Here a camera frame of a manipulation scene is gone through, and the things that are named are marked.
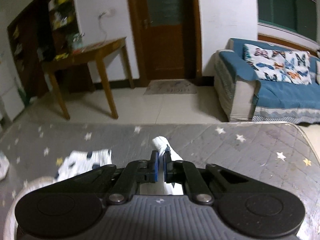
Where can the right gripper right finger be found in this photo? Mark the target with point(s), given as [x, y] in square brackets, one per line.
[201, 185]

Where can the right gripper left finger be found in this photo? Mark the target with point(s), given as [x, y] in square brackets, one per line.
[113, 184]

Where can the white polka dot garment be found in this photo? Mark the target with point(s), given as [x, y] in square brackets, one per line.
[81, 162]

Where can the grey door mat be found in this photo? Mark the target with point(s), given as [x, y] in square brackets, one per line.
[156, 87]

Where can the blue corner sofa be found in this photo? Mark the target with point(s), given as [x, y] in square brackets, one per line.
[245, 97]

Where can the grey star pattern mat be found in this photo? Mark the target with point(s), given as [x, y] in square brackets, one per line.
[277, 154]

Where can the green glass jar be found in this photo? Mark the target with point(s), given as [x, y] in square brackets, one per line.
[75, 40]

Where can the white refrigerator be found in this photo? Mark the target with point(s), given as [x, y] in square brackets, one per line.
[11, 103]

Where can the butterfly print pillow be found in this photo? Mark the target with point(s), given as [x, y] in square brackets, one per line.
[279, 66]

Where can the dark wooden door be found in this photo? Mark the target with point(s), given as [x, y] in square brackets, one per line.
[167, 39]

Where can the dark wooden shelf cabinet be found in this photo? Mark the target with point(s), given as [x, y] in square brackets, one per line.
[37, 35]

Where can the grey square cushion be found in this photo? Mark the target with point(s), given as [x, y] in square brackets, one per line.
[318, 72]

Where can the green window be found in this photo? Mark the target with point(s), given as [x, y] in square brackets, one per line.
[298, 16]

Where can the wall socket with cable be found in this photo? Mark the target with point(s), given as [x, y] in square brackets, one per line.
[102, 19]

